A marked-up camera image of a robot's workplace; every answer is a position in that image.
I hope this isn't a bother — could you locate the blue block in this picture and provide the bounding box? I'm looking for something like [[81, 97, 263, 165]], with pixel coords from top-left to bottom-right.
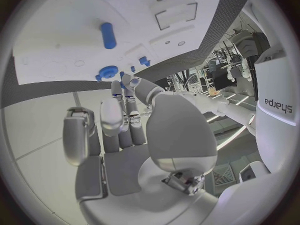
[[138, 56, 152, 67]]

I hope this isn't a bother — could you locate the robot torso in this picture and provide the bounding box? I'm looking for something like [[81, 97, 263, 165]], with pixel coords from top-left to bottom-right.
[[253, 48, 299, 174]]

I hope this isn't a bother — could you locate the white task board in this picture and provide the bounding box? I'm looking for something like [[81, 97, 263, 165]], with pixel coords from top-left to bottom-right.
[[12, 0, 225, 86]]

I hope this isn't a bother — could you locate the blue gear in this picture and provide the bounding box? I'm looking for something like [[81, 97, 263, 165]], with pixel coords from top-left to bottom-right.
[[98, 65, 120, 79]]

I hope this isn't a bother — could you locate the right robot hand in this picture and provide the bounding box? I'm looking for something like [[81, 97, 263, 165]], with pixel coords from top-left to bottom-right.
[[61, 73, 220, 225]]

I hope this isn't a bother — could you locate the white cable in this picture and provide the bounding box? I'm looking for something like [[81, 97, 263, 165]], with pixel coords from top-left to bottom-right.
[[183, 74, 203, 93]]

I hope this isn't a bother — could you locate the blue long cylinder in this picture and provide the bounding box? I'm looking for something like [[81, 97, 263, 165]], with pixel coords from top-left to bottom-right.
[[100, 22, 118, 50]]

